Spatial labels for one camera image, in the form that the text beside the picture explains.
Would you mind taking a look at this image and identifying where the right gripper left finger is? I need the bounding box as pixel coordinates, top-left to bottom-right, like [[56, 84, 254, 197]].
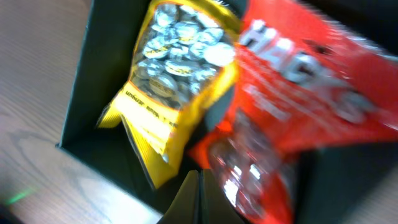
[[157, 170, 200, 224]]

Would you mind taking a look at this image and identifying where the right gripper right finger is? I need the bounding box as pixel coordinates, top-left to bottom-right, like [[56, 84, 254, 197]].
[[200, 169, 244, 224]]

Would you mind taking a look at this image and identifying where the dark green gift box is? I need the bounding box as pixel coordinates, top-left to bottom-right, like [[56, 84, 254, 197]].
[[59, 1, 397, 223]]

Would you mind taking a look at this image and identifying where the red Hacks candy bag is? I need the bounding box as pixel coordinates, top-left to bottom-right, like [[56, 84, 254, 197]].
[[190, 1, 397, 223]]

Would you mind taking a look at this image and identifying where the yellow candy bag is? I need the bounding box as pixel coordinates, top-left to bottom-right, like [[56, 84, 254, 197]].
[[97, 0, 241, 189]]

